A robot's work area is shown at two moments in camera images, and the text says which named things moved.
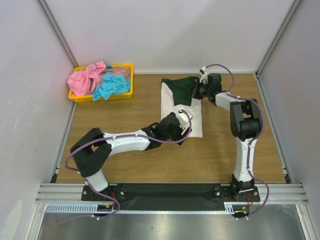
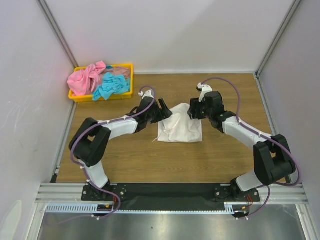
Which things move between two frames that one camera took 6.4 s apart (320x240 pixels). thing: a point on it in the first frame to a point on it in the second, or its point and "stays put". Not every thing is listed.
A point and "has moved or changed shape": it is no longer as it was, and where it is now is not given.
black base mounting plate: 170,196 stays put
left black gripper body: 176,135 to 155,116
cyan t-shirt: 112,84 stays put
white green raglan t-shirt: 175,94 has moved or changed shape
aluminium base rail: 68,193 stays put
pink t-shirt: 83,81 stays put
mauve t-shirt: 125,71 stays put
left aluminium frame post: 56,29 stays put
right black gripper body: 195,88 to 196,110
